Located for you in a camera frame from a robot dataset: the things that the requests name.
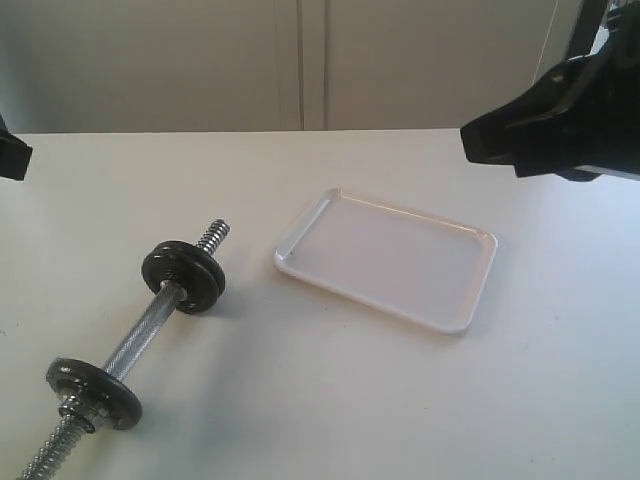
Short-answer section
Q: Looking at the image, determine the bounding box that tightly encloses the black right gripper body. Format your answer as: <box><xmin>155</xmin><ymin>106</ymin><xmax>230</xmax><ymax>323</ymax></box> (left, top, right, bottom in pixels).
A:
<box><xmin>575</xmin><ymin>4</ymin><xmax>639</xmax><ymax>180</ymax></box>

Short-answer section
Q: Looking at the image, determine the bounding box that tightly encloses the black weight plate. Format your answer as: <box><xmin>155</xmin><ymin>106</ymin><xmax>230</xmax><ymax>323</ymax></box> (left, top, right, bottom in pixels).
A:
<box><xmin>149</xmin><ymin>240</ymin><xmax>226</xmax><ymax>301</ymax></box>

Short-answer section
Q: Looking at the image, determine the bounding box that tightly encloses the chrome dumbbell bar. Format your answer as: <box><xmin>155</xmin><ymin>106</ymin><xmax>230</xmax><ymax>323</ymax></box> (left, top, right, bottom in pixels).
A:
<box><xmin>20</xmin><ymin>219</ymin><xmax>230</xmax><ymax>479</ymax></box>

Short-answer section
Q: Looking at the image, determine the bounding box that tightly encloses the white plastic tray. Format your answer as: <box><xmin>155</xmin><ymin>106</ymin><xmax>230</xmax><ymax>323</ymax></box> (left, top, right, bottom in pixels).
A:
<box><xmin>274</xmin><ymin>188</ymin><xmax>498</xmax><ymax>334</ymax></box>

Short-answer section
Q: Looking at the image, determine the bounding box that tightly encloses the black plate far end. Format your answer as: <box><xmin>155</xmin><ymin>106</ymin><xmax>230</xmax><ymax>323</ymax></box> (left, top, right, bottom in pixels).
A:
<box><xmin>139</xmin><ymin>247</ymin><xmax>224</xmax><ymax>316</ymax></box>

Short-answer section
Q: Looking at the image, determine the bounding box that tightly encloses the black plate end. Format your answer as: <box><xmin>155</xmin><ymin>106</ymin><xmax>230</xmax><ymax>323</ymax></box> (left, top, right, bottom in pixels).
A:
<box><xmin>139</xmin><ymin>247</ymin><xmax>224</xmax><ymax>316</ymax></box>
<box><xmin>45</xmin><ymin>358</ymin><xmax>143</xmax><ymax>430</ymax></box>

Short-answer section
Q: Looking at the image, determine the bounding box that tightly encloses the black plate near end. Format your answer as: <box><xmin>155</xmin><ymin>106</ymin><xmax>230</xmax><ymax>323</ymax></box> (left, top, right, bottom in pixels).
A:
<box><xmin>45</xmin><ymin>358</ymin><xmax>143</xmax><ymax>430</ymax></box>

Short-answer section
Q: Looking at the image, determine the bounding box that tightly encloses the chrome collar nut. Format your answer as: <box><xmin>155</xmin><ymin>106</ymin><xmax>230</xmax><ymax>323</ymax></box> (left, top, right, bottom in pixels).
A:
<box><xmin>58</xmin><ymin>393</ymin><xmax>104</xmax><ymax>434</ymax></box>

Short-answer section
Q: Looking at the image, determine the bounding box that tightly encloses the dark window frame post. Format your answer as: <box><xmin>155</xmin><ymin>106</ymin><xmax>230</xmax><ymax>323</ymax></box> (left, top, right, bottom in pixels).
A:
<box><xmin>564</xmin><ymin>0</ymin><xmax>610</xmax><ymax>60</ymax></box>

